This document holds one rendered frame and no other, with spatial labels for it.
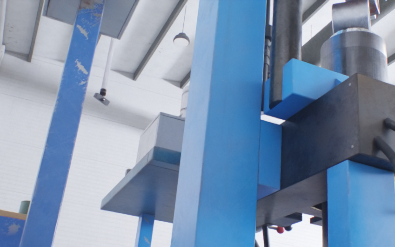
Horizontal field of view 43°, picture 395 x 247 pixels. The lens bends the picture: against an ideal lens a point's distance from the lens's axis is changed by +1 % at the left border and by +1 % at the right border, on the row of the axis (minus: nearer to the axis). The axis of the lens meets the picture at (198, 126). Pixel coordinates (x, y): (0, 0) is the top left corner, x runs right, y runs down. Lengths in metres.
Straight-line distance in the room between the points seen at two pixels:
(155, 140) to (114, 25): 0.50
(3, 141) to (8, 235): 10.34
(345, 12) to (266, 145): 0.65
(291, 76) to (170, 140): 0.53
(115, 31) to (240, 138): 0.43
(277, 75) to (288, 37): 0.12
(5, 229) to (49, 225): 1.32
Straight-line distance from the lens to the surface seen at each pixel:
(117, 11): 1.23
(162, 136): 1.65
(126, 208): 2.24
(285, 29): 1.43
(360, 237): 1.11
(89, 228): 12.29
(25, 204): 2.34
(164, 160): 1.62
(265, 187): 1.34
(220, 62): 1.41
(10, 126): 12.72
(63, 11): 1.28
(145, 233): 2.27
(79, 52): 1.10
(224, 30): 1.47
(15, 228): 2.29
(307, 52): 9.37
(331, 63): 1.70
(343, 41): 1.72
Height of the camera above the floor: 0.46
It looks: 25 degrees up
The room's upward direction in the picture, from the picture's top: 6 degrees clockwise
